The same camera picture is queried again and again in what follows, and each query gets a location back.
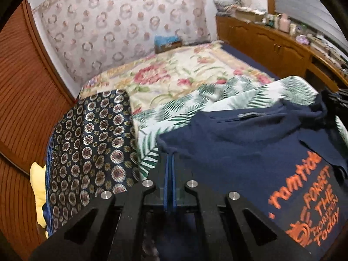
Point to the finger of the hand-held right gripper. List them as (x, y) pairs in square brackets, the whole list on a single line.
[(337, 97)]

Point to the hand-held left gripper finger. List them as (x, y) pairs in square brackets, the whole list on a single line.
[(174, 195), (167, 190)]

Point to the navy printed t-shirt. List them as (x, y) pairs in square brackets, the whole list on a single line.
[(231, 146)]

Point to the pink tissue box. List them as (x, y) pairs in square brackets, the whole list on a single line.
[(303, 39)]

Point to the palm-leaf print sheet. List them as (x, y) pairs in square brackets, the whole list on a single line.
[(174, 117)]

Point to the dark circle-patterned pillow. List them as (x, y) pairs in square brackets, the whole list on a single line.
[(89, 146)]

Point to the pink bottle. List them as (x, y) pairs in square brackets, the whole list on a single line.
[(284, 23)]

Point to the grey window blind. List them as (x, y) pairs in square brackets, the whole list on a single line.
[(307, 2)]

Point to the wooden side cabinet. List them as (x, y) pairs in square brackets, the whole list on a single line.
[(258, 35)]

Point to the navy bed sheet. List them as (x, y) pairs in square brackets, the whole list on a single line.
[(244, 57)]

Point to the floral blanket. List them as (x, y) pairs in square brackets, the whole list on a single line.
[(163, 76)]

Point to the cardboard box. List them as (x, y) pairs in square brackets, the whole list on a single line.
[(248, 15)]

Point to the yellow cloth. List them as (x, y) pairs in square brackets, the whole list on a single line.
[(38, 190)]

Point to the patterned fabric bag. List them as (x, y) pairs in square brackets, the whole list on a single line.
[(224, 6)]

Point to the box with blue cloth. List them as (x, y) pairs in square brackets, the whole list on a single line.
[(165, 42)]

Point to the wooden louvred wardrobe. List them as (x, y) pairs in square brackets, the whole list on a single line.
[(24, 100)]

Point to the circle-print sheer curtain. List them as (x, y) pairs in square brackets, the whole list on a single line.
[(108, 19)]

